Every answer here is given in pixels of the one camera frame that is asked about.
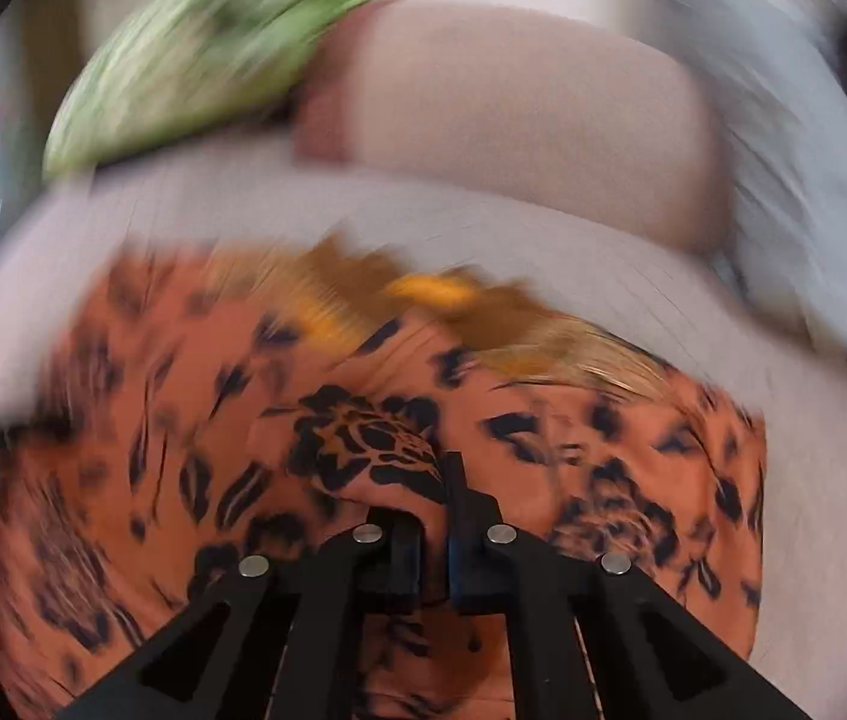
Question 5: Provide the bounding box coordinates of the orange black floral blouse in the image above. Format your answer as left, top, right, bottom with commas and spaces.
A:
0, 239, 767, 718

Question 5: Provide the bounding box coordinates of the grey pillow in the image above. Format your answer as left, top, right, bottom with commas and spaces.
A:
631, 0, 847, 369

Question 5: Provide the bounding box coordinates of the pink quilted bolster cushion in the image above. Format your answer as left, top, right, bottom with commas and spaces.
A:
293, 0, 731, 254

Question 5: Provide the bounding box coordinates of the green white patterned folded blanket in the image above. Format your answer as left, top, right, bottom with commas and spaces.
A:
42, 0, 373, 181

